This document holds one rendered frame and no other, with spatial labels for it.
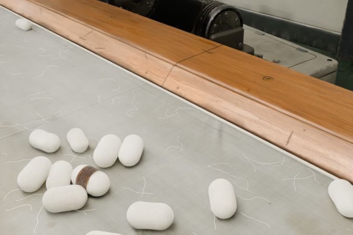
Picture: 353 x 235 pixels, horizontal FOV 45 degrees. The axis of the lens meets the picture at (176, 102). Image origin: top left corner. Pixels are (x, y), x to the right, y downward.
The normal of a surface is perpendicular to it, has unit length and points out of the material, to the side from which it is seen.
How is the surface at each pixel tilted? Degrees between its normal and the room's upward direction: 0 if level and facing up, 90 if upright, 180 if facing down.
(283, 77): 0
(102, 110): 0
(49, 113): 0
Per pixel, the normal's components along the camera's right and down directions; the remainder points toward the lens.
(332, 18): -0.72, 0.34
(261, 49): -0.03, -0.87
